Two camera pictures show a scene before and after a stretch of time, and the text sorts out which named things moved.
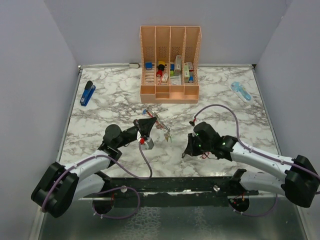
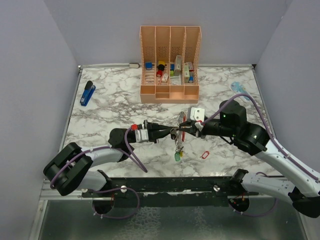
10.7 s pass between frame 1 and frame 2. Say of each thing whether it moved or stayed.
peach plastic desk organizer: stayed
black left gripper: moved
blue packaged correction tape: stayed
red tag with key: stayed
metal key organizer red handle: moved
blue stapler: stayed
